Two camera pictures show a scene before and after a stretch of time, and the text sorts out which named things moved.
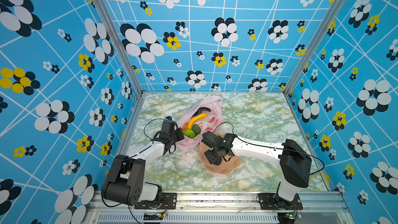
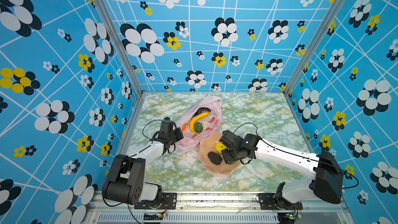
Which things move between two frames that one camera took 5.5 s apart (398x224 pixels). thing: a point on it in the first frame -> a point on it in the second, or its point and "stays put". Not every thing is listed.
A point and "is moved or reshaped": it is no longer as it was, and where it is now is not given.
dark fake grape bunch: [200, 110] stays put
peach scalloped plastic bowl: [226, 167] stays put
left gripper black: [178, 131] stays put
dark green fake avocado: [196, 129] is moved or reshaped
